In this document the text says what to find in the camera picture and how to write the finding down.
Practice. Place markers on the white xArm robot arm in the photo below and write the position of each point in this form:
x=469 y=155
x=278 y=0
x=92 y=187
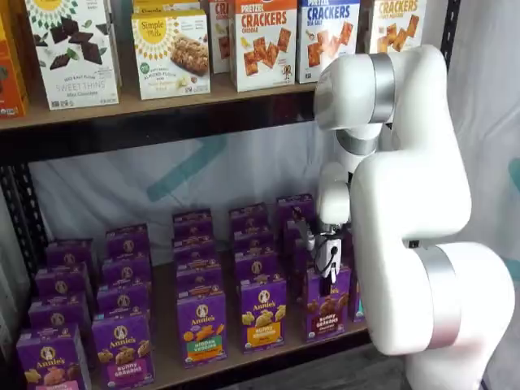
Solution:
x=406 y=195

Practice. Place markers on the Sweet Thins chocolate cookie box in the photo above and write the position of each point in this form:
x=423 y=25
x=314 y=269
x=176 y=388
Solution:
x=77 y=81

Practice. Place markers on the Simple Mills almond bar box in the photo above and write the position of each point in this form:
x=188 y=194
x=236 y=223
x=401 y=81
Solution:
x=170 y=77

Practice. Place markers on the white backdrop sheet teal stripe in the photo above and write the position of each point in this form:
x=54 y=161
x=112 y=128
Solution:
x=101 y=191

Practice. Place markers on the yellow lettered Crackers box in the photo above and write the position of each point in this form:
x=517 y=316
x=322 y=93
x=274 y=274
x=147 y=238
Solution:
x=396 y=28

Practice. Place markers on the purple Annie's box pink label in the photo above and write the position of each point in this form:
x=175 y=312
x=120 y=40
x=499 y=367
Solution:
x=53 y=365
x=122 y=353

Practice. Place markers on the Pretzel Crackers cheddar box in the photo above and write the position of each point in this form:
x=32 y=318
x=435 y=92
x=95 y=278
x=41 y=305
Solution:
x=264 y=73

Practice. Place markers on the purple Annie's Hidden Veggies box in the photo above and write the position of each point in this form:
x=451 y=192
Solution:
x=201 y=329

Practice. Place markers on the narrow white cracker box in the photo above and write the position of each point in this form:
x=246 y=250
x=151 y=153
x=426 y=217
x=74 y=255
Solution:
x=221 y=48

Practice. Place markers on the black metal shelving rack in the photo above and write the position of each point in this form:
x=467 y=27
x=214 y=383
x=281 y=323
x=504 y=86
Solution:
x=122 y=140

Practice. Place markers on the purple Annie's box yellow label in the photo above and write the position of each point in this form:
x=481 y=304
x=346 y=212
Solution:
x=262 y=317

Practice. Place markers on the purple Annie's box teal label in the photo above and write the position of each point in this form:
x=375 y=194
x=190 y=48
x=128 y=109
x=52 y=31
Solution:
x=356 y=302

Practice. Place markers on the yellow Simple Mills box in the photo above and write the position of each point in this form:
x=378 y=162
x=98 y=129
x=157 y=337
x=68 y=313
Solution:
x=162 y=6

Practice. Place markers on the purple Annie's snack box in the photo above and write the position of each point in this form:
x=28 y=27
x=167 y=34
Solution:
x=252 y=241
x=69 y=254
x=61 y=282
x=122 y=298
x=248 y=217
x=199 y=278
x=193 y=225
x=290 y=231
x=57 y=313
x=256 y=266
x=126 y=270
x=128 y=241
x=286 y=205
x=300 y=260
x=195 y=252

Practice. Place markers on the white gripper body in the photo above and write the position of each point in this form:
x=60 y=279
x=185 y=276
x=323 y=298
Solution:
x=328 y=256

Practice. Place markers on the purple Annie's box brown patch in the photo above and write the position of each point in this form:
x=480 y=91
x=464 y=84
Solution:
x=327 y=321

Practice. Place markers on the blue Pretzel Crackers sea salt box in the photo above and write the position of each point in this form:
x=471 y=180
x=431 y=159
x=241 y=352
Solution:
x=321 y=40

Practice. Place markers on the white side curtain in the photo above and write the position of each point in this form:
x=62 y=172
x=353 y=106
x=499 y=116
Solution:
x=495 y=122

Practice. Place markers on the wooden shelf board with crackers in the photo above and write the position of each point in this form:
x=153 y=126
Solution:
x=162 y=107

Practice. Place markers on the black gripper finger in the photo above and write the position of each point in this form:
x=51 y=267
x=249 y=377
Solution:
x=326 y=286

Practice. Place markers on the orange snack box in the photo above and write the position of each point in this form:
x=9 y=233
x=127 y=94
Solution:
x=10 y=73

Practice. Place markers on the wooden shelf board with purple boxes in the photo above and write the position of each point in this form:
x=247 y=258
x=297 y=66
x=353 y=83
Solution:
x=162 y=292

